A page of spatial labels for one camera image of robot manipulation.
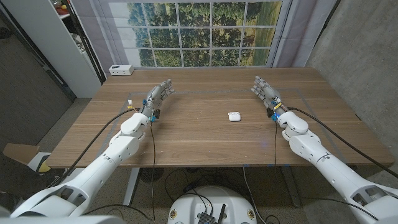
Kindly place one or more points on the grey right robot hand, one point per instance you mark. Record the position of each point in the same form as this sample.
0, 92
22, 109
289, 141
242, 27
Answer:
266, 92

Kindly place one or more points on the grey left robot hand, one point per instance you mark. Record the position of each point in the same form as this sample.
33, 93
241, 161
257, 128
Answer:
154, 97

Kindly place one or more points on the white AirPods case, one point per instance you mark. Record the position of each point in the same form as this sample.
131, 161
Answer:
234, 116

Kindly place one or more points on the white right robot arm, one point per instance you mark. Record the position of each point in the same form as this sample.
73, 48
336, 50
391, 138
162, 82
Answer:
335, 168

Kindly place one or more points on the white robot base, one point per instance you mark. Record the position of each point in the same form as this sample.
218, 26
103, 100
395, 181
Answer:
212, 206

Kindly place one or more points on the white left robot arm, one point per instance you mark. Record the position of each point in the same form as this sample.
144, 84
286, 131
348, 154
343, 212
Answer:
102, 161

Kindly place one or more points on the white power strip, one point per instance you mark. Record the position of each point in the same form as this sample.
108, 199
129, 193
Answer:
121, 70

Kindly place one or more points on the printed window backdrop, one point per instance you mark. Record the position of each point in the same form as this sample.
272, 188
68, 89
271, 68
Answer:
199, 33

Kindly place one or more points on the black backdrop stand pole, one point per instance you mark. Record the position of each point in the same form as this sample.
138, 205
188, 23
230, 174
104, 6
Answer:
85, 43

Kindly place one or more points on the white table leg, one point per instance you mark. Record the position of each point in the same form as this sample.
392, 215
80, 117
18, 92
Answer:
131, 186

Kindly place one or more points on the grey table leg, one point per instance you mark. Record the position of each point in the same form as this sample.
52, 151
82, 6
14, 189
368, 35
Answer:
290, 186

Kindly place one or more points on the white shelf cabinet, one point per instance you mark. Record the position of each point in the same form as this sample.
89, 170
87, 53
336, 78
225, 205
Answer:
54, 46

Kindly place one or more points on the black sneaker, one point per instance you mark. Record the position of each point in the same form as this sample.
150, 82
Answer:
53, 180

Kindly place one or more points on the cardboard box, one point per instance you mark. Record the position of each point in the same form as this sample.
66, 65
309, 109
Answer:
20, 152

